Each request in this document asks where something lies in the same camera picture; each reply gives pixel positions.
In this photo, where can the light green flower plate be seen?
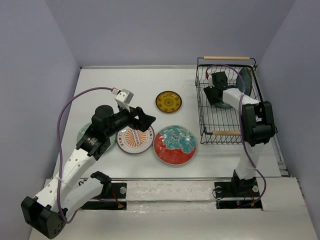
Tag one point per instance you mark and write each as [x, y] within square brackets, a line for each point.
[84, 129]

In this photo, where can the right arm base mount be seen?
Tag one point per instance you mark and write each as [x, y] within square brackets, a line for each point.
[227, 199]

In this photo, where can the metal table rail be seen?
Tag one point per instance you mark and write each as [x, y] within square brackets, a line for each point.
[188, 178]

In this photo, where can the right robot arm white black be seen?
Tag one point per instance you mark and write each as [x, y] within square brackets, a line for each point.
[256, 128]

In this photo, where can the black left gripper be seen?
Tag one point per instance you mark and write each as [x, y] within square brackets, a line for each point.
[145, 121]

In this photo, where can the red teal floral plate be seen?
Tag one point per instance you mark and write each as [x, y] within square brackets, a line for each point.
[175, 145]

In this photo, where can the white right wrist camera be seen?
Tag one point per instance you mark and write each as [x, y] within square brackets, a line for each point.
[209, 77]

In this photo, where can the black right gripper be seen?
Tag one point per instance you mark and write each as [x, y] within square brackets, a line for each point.
[209, 92]

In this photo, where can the small yellow brown plate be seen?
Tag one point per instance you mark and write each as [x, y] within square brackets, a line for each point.
[168, 102]

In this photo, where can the small blue white plate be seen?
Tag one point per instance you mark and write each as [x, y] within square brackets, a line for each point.
[223, 105]

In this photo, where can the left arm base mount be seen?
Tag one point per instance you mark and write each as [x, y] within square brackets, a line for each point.
[111, 200]

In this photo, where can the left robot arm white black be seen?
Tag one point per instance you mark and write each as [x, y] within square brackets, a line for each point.
[50, 209]

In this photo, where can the dark teal blossom plate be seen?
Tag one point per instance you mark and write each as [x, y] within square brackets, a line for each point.
[244, 81]

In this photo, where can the black wire dish rack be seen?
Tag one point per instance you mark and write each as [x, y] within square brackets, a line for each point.
[220, 125]

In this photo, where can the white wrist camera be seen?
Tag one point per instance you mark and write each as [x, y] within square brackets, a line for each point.
[123, 98]
[209, 77]

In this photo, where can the white sunburst pattern plate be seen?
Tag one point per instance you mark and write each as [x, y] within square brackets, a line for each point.
[132, 141]

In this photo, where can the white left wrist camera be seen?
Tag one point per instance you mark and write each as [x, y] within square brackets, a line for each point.
[123, 98]

